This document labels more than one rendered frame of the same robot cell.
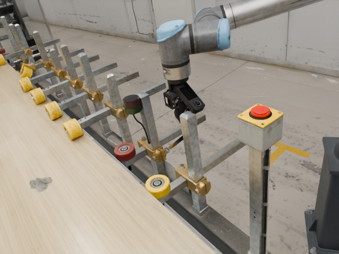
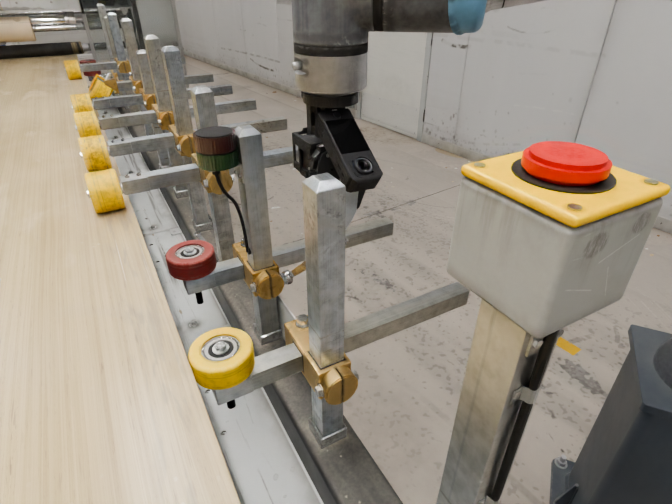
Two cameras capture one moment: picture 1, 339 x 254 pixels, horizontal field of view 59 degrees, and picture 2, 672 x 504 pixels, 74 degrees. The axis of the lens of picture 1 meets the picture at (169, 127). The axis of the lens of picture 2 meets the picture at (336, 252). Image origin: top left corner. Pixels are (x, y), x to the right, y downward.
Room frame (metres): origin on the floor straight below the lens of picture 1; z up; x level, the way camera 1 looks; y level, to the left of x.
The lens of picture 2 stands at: (0.32, -0.10, 1.31)
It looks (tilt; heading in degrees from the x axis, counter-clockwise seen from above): 32 degrees down; 3
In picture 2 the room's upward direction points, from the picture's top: straight up
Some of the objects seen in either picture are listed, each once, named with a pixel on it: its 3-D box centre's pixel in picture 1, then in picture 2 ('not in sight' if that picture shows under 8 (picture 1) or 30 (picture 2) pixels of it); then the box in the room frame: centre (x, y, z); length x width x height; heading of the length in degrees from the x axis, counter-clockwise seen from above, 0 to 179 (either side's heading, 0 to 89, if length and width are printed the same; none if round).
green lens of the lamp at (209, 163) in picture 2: (132, 107); (217, 156); (0.94, 0.11, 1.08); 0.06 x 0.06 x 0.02
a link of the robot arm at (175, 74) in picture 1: (175, 70); (328, 72); (0.90, -0.05, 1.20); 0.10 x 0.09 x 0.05; 122
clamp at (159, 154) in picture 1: (151, 149); (256, 269); (0.98, 0.09, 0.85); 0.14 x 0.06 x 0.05; 32
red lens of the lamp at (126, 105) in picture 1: (131, 101); (215, 140); (0.94, 0.11, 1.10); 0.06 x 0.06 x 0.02
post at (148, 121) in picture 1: (154, 146); (260, 261); (0.97, 0.07, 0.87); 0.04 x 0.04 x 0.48; 32
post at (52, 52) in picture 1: (64, 84); (157, 125); (1.81, 0.61, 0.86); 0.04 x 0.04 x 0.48; 32
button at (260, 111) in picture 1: (260, 113); (562, 169); (0.54, -0.20, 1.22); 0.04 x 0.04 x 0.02
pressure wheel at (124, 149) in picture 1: (127, 159); (195, 276); (0.94, 0.19, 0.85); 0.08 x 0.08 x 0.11
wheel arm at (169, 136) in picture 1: (166, 138); (297, 252); (1.05, 0.02, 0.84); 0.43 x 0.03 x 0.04; 122
